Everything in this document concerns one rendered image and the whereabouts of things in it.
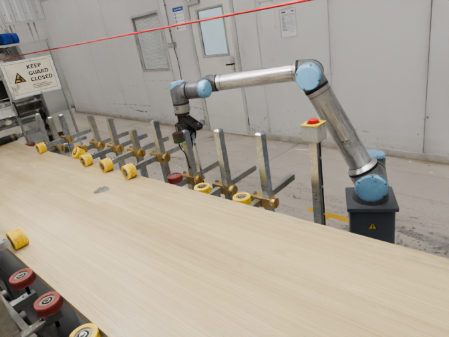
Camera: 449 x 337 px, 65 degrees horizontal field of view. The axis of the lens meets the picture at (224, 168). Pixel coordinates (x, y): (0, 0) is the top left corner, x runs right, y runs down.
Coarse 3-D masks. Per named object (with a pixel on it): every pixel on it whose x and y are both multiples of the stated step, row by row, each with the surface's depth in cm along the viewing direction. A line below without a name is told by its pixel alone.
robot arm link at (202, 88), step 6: (186, 84) 183; (192, 84) 181; (198, 84) 180; (204, 84) 179; (210, 84) 185; (186, 90) 182; (192, 90) 181; (198, 90) 180; (204, 90) 180; (210, 90) 185; (186, 96) 184; (192, 96) 183; (198, 96) 182; (204, 96) 182
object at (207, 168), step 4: (216, 160) 213; (208, 164) 209; (212, 164) 210; (216, 164) 212; (204, 168) 205; (208, 168) 208; (212, 168) 210; (204, 172) 206; (184, 180) 195; (172, 184) 191; (176, 184) 191; (180, 184) 193; (184, 184) 195
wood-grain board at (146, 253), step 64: (0, 192) 212; (64, 192) 195; (128, 192) 181; (192, 192) 168; (64, 256) 134; (128, 256) 127; (192, 256) 121; (256, 256) 115; (320, 256) 110; (384, 256) 106; (128, 320) 98; (192, 320) 94; (256, 320) 91; (320, 320) 88; (384, 320) 85; (448, 320) 82
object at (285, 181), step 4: (288, 176) 183; (292, 176) 183; (284, 180) 179; (288, 180) 180; (292, 180) 183; (276, 184) 177; (280, 184) 176; (284, 184) 178; (288, 184) 181; (272, 188) 173; (276, 188) 173; (280, 188) 176; (276, 192) 173; (256, 200) 165; (260, 200) 164; (252, 204) 162; (256, 204) 162; (260, 204) 164
